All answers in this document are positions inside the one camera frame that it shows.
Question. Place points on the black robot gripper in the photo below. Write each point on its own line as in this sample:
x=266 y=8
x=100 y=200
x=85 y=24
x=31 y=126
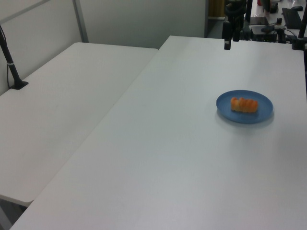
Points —
x=236 y=10

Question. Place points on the orange toy bread loaf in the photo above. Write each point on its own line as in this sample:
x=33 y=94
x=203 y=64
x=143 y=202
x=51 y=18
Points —
x=244 y=105

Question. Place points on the thin black upright pole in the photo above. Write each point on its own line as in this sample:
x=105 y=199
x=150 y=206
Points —
x=248 y=10

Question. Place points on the yellow wooden panel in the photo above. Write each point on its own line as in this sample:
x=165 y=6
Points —
x=216 y=8

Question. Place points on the flat grey tablet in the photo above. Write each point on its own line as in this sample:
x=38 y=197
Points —
x=259 y=20

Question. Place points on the black electronics box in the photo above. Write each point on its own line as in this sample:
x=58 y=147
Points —
x=262 y=34

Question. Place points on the black round knob controller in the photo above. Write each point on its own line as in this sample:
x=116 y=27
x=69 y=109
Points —
x=279 y=22

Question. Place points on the black keyboard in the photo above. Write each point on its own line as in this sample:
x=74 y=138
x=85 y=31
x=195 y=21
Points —
x=291 y=17

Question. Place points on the black computer mouse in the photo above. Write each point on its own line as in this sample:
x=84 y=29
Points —
x=297 y=8

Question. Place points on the blue round plate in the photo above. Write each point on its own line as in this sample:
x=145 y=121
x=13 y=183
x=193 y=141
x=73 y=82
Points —
x=242 y=118

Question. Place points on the black clamp mount pole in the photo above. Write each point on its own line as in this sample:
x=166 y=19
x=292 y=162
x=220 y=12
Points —
x=299 y=38

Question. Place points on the grey metal partition post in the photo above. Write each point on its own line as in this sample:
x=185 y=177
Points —
x=81 y=21

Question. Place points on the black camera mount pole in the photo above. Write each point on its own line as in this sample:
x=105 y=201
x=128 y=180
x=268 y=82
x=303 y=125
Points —
x=10 y=68

